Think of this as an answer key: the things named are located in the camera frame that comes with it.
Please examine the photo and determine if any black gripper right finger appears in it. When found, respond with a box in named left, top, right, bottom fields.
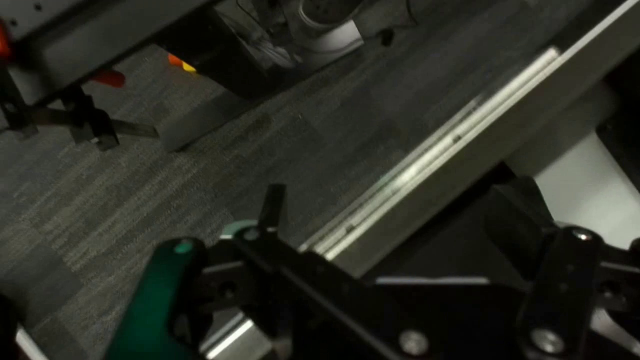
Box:
left=484, top=184, right=556, bottom=281

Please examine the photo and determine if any black clamp with orange handle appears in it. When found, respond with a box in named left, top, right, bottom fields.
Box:
left=0, top=26, right=158, bottom=153

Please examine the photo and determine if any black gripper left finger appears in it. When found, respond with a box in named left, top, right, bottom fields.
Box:
left=259, top=184, right=286, bottom=235

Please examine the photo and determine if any white machine base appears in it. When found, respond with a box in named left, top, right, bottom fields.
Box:
left=214, top=0, right=419, bottom=73

